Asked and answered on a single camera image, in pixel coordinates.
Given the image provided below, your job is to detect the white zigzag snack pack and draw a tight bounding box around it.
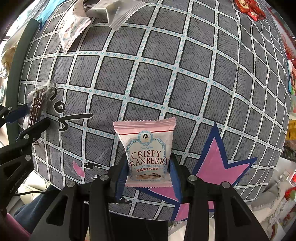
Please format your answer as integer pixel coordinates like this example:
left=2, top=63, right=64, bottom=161
left=86, top=0, right=147, bottom=31

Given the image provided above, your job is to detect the grey checked bed sheet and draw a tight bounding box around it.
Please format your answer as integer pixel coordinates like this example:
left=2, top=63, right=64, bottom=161
left=18, top=1, right=290, bottom=203

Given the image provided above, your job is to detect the pink crispy cranberry pack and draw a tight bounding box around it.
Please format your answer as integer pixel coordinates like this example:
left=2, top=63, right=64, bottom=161
left=113, top=117, right=176, bottom=188

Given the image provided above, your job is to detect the dark jerky stick pack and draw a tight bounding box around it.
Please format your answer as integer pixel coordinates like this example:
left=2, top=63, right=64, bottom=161
left=23, top=80, right=56, bottom=128

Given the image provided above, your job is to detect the red candy pack pile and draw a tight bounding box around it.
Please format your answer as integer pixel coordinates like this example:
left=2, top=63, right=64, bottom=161
left=234, top=0, right=266, bottom=21

